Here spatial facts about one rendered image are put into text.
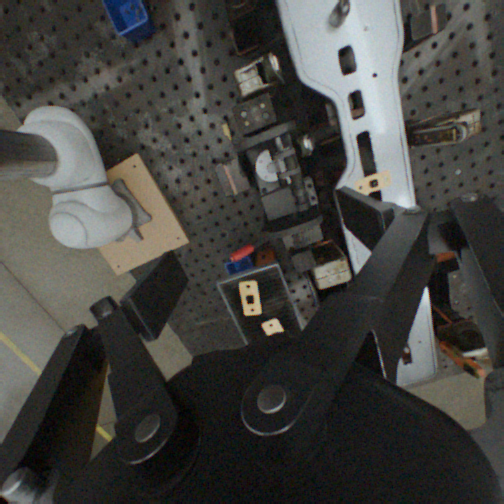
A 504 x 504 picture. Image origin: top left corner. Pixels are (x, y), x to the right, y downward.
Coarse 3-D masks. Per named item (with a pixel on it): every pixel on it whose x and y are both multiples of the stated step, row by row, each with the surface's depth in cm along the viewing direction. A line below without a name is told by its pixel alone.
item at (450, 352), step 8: (440, 344) 80; (448, 344) 78; (448, 352) 78; (456, 352) 75; (456, 360) 75; (464, 360) 72; (472, 360) 71; (464, 368) 72; (472, 368) 70; (480, 368) 69; (480, 376) 68
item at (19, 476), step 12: (24, 468) 6; (12, 480) 6; (24, 480) 6; (36, 480) 6; (48, 480) 6; (60, 480) 6; (0, 492) 6; (12, 492) 6; (24, 492) 6; (36, 492) 6; (48, 492) 6; (60, 492) 6
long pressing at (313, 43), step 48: (288, 0) 48; (336, 0) 48; (384, 0) 48; (288, 48) 51; (336, 48) 51; (384, 48) 50; (336, 96) 54; (384, 96) 54; (384, 144) 57; (384, 192) 61; (432, 336) 78
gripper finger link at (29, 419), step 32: (64, 352) 11; (64, 384) 9; (96, 384) 11; (32, 416) 8; (64, 416) 8; (96, 416) 10; (0, 448) 7; (32, 448) 7; (64, 448) 8; (0, 480) 6
